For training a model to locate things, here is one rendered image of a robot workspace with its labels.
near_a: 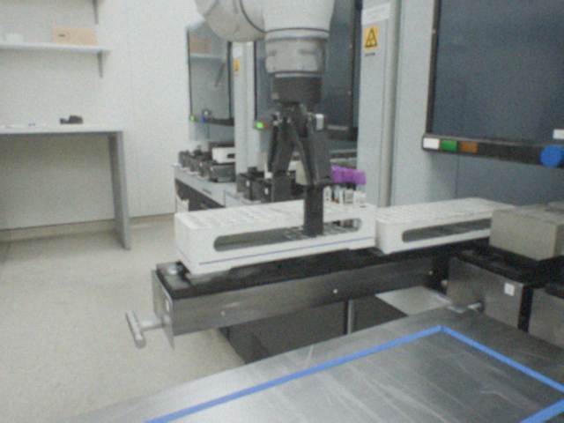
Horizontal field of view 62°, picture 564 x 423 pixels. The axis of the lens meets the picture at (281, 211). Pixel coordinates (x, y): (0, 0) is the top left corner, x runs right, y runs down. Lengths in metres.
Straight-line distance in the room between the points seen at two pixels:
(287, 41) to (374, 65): 0.46
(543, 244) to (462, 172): 0.30
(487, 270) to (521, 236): 0.08
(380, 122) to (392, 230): 0.37
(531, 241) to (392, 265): 0.21
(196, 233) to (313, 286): 0.19
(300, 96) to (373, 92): 0.45
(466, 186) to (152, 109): 3.42
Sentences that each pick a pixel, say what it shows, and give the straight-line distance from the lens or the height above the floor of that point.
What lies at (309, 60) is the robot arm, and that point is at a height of 1.11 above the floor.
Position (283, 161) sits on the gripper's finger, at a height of 0.96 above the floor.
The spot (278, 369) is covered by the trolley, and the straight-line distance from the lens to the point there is 0.44.
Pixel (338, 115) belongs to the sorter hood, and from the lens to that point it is 1.20.
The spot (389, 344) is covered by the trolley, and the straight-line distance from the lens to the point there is 0.49.
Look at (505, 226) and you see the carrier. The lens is 0.84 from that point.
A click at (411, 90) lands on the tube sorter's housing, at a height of 1.08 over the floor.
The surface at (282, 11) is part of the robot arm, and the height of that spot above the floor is 1.17.
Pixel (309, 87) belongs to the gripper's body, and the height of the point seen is 1.07.
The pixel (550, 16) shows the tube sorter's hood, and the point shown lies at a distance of 0.81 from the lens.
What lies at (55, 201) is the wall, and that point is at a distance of 4.20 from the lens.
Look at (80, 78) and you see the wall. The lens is 4.14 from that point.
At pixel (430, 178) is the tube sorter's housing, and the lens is 0.98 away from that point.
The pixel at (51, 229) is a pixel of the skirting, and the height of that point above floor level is 0.06.
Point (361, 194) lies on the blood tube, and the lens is 0.74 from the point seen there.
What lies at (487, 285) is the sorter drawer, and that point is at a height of 0.78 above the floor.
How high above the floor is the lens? 1.05
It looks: 13 degrees down
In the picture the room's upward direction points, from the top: straight up
